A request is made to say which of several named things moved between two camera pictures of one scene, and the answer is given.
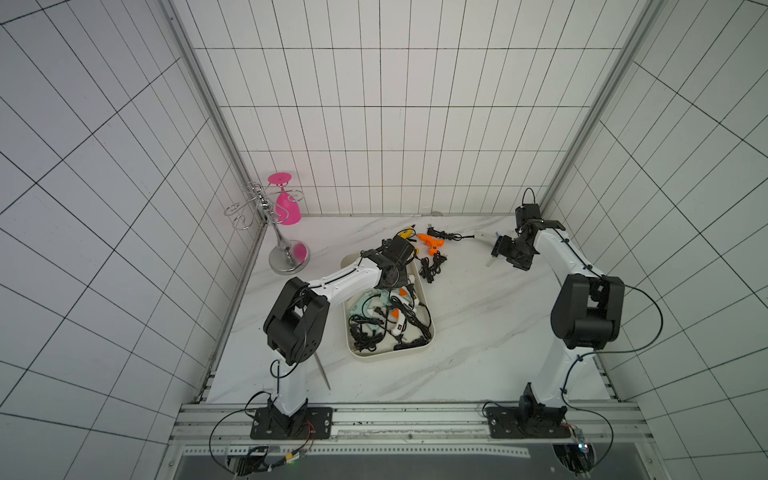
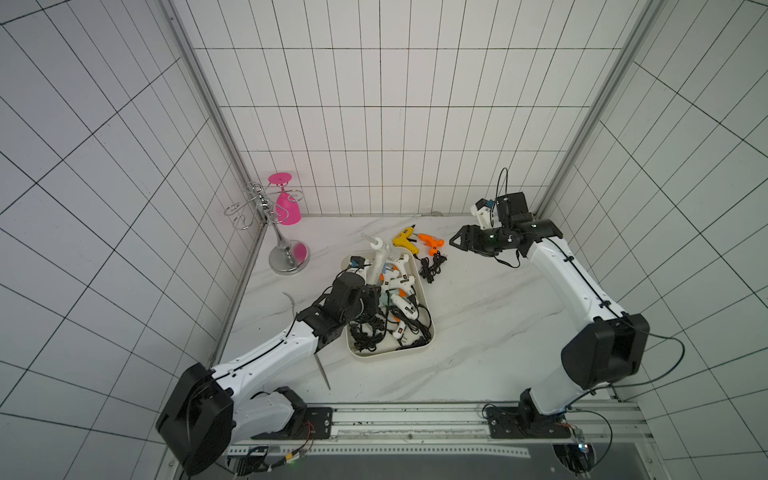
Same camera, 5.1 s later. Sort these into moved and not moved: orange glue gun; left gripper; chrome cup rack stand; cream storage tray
Moved: left gripper
Not moved: cream storage tray; orange glue gun; chrome cup rack stand
